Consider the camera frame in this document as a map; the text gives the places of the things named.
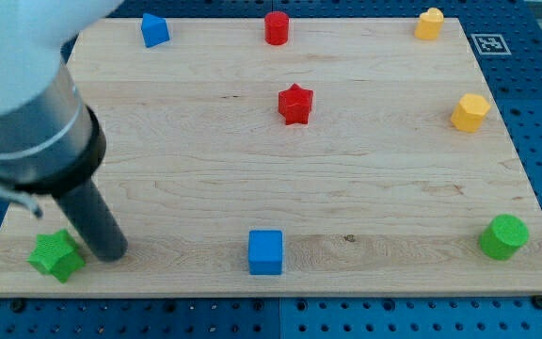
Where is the green star block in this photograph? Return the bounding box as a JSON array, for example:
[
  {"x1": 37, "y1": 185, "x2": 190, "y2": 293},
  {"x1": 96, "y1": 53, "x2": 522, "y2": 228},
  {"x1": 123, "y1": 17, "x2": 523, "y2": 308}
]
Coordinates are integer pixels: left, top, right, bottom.
[{"x1": 26, "y1": 229, "x2": 86, "y2": 283}]

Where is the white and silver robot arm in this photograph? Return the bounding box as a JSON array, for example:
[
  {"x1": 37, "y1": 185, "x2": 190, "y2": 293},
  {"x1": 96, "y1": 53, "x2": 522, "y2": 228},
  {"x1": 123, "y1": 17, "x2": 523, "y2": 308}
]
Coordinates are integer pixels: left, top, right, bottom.
[{"x1": 0, "y1": 0, "x2": 121, "y2": 199}]

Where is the red star block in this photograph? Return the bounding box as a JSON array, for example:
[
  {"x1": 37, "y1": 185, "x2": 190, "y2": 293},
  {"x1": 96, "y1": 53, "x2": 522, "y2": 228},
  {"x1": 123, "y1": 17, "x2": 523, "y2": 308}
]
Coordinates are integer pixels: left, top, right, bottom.
[{"x1": 278, "y1": 83, "x2": 314, "y2": 125}]

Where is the light wooden board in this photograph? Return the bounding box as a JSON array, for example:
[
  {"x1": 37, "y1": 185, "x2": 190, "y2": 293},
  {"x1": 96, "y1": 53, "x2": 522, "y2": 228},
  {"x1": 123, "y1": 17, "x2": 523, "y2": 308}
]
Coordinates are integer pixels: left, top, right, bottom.
[{"x1": 0, "y1": 18, "x2": 542, "y2": 299}]

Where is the blue cube block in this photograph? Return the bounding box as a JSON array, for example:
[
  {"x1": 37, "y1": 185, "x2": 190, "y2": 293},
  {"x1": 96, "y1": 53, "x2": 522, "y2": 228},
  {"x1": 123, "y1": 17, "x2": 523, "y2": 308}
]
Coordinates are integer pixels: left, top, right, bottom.
[{"x1": 247, "y1": 230, "x2": 283, "y2": 275}]

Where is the red cylinder block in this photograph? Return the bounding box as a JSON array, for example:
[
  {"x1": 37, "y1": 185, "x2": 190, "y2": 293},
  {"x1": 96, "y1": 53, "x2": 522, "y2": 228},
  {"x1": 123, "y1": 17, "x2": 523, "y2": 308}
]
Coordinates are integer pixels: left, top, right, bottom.
[{"x1": 264, "y1": 11, "x2": 290, "y2": 46}]

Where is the blue triangular prism block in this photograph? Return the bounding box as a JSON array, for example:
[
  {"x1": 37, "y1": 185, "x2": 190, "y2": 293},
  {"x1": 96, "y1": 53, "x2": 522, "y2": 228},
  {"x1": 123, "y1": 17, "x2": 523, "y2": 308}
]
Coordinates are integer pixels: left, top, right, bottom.
[{"x1": 140, "y1": 13, "x2": 170, "y2": 48}]

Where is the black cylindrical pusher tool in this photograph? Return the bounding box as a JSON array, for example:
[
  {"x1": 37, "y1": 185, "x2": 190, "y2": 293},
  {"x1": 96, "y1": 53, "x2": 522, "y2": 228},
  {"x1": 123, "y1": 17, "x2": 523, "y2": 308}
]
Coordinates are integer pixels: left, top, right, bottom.
[{"x1": 55, "y1": 180, "x2": 128, "y2": 262}]

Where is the yellow hexagon block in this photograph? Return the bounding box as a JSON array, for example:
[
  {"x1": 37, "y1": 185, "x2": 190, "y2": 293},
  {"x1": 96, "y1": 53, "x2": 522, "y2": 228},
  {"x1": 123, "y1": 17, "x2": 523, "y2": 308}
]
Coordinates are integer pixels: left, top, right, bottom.
[{"x1": 451, "y1": 93, "x2": 491, "y2": 133}]

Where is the yellow heart block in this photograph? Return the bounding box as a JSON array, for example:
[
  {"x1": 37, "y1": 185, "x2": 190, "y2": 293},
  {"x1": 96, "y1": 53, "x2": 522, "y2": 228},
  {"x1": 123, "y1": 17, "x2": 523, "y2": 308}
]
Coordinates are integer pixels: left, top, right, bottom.
[{"x1": 414, "y1": 8, "x2": 444, "y2": 40}]

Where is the green cylinder block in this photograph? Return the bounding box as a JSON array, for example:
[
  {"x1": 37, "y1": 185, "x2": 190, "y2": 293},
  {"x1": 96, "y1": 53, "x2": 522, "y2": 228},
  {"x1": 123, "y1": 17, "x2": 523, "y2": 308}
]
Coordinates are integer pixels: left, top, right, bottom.
[{"x1": 479, "y1": 214, "x2": 530, "y2": 261}]

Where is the white fiducial marker tag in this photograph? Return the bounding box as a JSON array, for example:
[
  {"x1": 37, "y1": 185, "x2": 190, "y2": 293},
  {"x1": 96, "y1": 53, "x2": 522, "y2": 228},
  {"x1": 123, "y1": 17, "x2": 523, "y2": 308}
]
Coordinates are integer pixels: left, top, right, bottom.
[{"x1": 471, "y1": 33, "x2": 511, "y2": 56}]

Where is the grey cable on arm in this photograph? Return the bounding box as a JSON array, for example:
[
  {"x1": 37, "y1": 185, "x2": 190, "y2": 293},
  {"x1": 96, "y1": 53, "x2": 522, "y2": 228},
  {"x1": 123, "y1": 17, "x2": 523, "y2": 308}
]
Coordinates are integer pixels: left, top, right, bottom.
[{"x1": 0, "y1": 165, "x2": 44, "y2": 219}]

